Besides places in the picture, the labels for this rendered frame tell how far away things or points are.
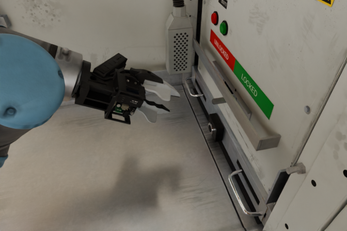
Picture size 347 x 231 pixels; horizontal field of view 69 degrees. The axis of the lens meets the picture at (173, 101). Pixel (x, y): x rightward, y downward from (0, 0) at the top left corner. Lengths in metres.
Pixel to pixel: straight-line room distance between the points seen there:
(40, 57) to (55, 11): 0.67
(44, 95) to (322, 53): 0.32
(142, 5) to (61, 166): 0.53
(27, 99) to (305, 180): 0.32
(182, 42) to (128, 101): 0.31
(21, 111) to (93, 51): 0.73
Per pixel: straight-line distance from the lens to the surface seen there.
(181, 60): 0.75
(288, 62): 0.42
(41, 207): 0.67
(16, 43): 0.28
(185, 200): 0.61
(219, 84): 0.56
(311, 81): 0.38
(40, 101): 0.27
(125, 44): 0.93
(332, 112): 0.30
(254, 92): 0.51
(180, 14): 0.70
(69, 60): 0.46
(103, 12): 0.90
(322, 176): 0.33
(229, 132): 0.64
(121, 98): 0.46
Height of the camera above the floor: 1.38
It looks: 40 degrees down
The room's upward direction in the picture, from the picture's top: straight up
